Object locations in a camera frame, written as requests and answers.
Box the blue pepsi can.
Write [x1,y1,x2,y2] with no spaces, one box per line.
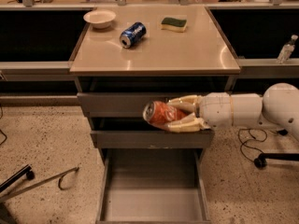
[120,22,147,49]

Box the white ceramic bowl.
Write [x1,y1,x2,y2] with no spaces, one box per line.
[83,9,116,29]

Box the grey drawer cabinet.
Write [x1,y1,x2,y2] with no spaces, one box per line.
[69,4,242,224]

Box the middle grey drawer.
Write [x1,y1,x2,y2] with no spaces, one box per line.
[88,118,214,148]

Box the grey drawer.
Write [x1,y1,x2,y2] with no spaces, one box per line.
[88,118,214,148]
[77,76,228,118]

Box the green yellow sponge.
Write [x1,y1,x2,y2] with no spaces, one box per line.
[161,17,187,33]

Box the open bottom drawer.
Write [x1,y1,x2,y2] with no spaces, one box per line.
[96,148,211,224]

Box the metal rod with hook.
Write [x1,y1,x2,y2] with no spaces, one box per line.
[0,167,79,203]

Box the top grey drawer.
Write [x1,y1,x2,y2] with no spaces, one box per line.
[77,76,228,118]

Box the black floor cable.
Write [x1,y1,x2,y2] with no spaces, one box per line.
[237,128,289,163]

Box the black chair base left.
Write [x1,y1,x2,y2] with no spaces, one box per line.
[0,165,35,224]

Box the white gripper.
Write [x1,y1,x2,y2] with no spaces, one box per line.
[164,92,233,133]

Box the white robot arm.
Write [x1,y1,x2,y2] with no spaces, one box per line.
[165,83,299,140]

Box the black chair base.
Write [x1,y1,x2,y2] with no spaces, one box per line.
[253,153,299,169]
[0,165,35,224]

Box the clear plastic water bottle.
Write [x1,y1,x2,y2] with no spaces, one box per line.
[277,35,298,64]

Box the black chair base right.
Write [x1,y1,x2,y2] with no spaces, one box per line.
[253,153,299,169]

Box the red coke can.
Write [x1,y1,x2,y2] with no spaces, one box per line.
[143,101,187,130]

